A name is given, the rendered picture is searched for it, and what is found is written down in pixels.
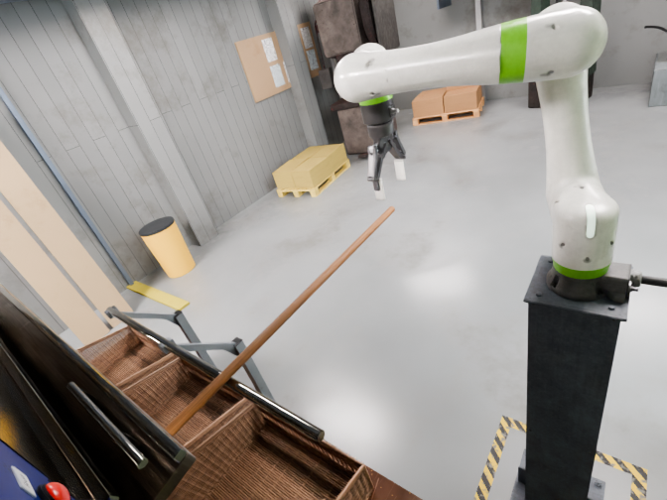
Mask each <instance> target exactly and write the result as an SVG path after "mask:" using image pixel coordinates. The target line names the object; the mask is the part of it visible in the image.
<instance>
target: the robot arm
mask: <svg viewBox="0 0 667 500"><path fill-rule="evenodd" d="M607 34H608V31H607V24H606V21H605V19H604V17H603V16H602V14H601V13H600V12H599V11H597V10H595V9H593V8H591V7H587V6H580V5H578V4H576V3H573V2H561V3H557V4H554V5H552V6H550V7H548V8H546V9H545V10H543V11H542V12H541V13H540V14H537V15H533V16H528V17H524V18H520V19H517V20H513V21H509V22H505V23H501V24H498V25H494V26H491V27H487V28H484V29H481V30H477V31H474V32H471V33H468V34H464V35H461V36H457V37H454V38H450V39H446V40H442V41H438V42H434V43H430V44H426V45H420V46H415V47H409V48H403V49H396V50H388V51H386V50H385V49H384V48H383V47H382V46H380V45H378V44H374V43H368V44H364V45H362V46H360V47H359V48H357V49H356V50H355V51H354V53H352V54H349V55H347V56H345V57H344V58H342V59H341V60H340V62H339V63H338V64H337V66H336V68H335V71H334V76H333V81H334V86H335V89H336V91H337V92H338V94H339V95H340V96H341V97H342V98H343V99H345V100H346V101H349V102H353V103H359V105H360V110H361V115H362V120H363V124H365V125H367V130H368V135H369V137H370V138H371V139H373V146H368V147H367V151H368V165H367V181H368V182H373V187H374V191H375V196H376V199H377V200H385V199H386V198H385V193H384V187H383V182H382V179H381V178H380V175H381V169H382V164H383V159H384V158H385V156H386V154H387V153H388V152H390V154H391V155H392V156H393V157H394V158H395V159H397V160H394V165H395V171H396V177H397V181H406V176H405V170H404V163H403V159H406V156H404V155H406V151H405V149H404V147H403V145H402V143H401V141H400V138H399V136H398V132H397V130H395V129H394V123H393V118H394V117H395V115H396V112H399V109H398V108H397V109H395V105H394V102H393V95H392V94H396V93H401V92H406V91H413V90H419V89H427V88H436V87H447V86H463V85H493V84H509V83H522V82H533V81H536V85H537V90H538V95H539V100H540V106H541V112H542V118H543V126H544V134H545V146H546V199H547V203H548V207H549V211H550V215H551V219H552V223H553V239H552V259H553V267H552V269H551V270H549V272H548V273H547V276H546V282H547V286H548V287H549V289H550V290H551V291H552V292H554V293H555V294H556V295H558V296H560V297H563V298H565V299H569V300H573V301H580V302H590V301H596V300H600V299H602V298H604V297H608V298H609V299H610V300H612V301H613V302H615V303H621V304H623V302H624V299H626V298H627V297H628V296H629V292H632V291H634V292H638V288H636V287H640V284H643V285H650V286H657V287H664V288H667V279H666V278H659V277H651V276H644V275H642V272H641V271H639V270H636V271H634V270H632V269H631V265H632V264H626V263H618V262H612V258H613V252H614V245H615V239H616V233H617V227H618V221H619V213H620V210H619V206H618V204H617V203H616V201H615V200H614V199H613V198H611V197H610V196H609V195H608V194H607V193H605V191H604V189H603V187H602V185H601V183H600V177H599V173H598V169H597V165H596V160H595V155H594V149H593V143H592V135H591V127H590V116H589V100H588V68H589V67H591V66H592V65H593V64H594V63H595V62H596V61H597V60H598V58H599V57H600V55H601V54H602V52H603V50H604V48H605V45H606V41H607ZM378 154H379V155H378ZM633 287H634V288H633Z"/></svg>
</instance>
